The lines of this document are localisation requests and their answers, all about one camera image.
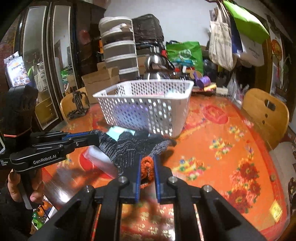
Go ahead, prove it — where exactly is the white plastic perforated basket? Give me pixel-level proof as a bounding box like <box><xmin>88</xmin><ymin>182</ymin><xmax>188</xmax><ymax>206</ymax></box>
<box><xmin>93</xmin><ymin>79</ymin><xmax>194</xmax><ymax>138</ymax></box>

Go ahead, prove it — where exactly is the steel kettle rear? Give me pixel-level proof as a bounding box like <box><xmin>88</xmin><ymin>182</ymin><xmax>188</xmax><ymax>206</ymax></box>
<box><xmin>144</xmin><ymin>53</ymin><xmax>175</xmax><ymax>72</ymax></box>

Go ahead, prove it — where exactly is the black folding stand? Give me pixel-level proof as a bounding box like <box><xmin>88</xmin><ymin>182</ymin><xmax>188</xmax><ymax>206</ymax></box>
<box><xmin>67</xmin><ymin>90</ymin><xmax>90</xmax><ymax>120</ymax></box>

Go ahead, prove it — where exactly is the dark grey knit glove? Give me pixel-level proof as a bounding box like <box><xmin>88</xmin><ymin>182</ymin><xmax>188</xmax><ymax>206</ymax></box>
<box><xmin>94</xmin><ymin>130</ymin><xmax>177</xmax><ymax>176</ymax></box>

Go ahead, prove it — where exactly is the left hand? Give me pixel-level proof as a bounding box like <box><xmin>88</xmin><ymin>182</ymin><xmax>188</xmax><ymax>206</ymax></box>
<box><xmin>7</xmin><ymin>169</ymin><xmax>44</xmax><ymax>203</ymax></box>

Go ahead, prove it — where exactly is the steel kettle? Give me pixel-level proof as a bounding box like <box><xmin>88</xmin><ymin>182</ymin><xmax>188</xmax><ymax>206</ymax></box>
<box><xmin>144</xmin><ymin>53</ymin><xmax>175</xmax><ymax>72</ymax></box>
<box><xmin>143</xmin><ymin>70</ymin><xmax>174</xmax><ymax>80</ymax></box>

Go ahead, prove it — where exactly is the green shopping bag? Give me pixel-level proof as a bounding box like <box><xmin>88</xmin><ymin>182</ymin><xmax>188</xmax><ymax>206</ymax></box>
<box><xmin>166</xmin><ymin>41</ymin><xmax>204</xmax><ymax>74</ymax></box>

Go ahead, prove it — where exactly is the brown cardboard box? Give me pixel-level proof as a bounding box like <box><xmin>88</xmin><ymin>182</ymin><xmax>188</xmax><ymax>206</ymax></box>
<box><xmin>82</xmin><ymin>62</ymin><xmax>120</xmax><ymax>104</ymax></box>

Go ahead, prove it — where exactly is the black covered appliance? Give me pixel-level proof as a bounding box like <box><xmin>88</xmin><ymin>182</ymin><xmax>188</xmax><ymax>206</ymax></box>
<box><xmin>132</xmin><ymin>14</ymin><xmax>164</xmax><ymax>43</ymax></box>

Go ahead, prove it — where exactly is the red floral tablecloth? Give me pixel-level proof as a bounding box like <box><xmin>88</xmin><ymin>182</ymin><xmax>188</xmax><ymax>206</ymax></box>
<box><xmin>43</xmin><ymin>96</ymin><xmax>289</xmax><ymax>240</ymax></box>

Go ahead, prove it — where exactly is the wooden chair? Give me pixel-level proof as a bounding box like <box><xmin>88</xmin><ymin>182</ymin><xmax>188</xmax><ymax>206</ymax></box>
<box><xmin>60</xmin><ymin>87</ymin><xmax>87</xmax><ymax>122</ymax></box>
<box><xmin>242</xmin><ymin>88</ymin><xmax>290</xmax><ymax>149</ymax></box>

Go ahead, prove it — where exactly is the beige canvas tote bag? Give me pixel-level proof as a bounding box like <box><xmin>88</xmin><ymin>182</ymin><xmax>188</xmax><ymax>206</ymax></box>
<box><xmin>209</xmin><ymin>6</ymin><xmax>235</xmax><ymax>71</ymax></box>

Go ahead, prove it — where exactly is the grey white drawer tower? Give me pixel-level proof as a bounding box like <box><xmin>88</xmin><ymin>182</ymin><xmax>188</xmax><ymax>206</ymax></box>
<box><xmin>99</xmin><ymin>16</ymin><xmax>140</xmax><ymax>81</ymax></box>

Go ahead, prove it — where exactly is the purple plastic scoop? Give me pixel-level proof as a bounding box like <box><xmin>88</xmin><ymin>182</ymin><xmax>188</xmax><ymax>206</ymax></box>
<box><xmin>193</xmin><ymin>71</ymin><xmax>211</xmax><ymax>89</ymax></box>

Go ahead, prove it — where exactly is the hanging tissue pack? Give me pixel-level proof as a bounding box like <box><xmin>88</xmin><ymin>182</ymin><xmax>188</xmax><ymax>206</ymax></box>
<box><xmin>4</xmin><ymin>51</ymin><xmax>30</xmax><ymax>87</ymax></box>

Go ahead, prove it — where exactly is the steel kettle front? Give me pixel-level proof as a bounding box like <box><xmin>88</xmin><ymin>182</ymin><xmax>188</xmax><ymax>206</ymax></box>
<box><xmin>143</xmin><ymin>70</ymin><xmax>174</xmax><ymax>80</ymax></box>

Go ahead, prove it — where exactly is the left wooden chair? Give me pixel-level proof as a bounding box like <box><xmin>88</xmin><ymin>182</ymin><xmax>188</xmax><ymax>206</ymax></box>
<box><xmin>60</xmin><ymin>87</ymin><xmax>87</xmax><ymax>122</ymax></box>

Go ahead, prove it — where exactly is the lime green hanging bag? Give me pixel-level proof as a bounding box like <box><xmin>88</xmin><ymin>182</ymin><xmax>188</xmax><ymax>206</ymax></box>
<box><xmin>223</xmin><ymin>1</ymin><xmax>270</xmax><ymax>44</ymax></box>

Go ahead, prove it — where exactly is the right wooden chair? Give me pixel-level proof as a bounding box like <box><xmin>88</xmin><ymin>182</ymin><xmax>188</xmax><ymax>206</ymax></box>
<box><xmin>242</xmin><ymin>88</ymin><xmax>290</xmax><ymax>149</ymax></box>

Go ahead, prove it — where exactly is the purple tissue pack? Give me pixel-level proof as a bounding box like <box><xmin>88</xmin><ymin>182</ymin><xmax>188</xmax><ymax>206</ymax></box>
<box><xmin>113</xmin><ymin>102</ymin><xmax>149</xmax><ymax>126</ymax></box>

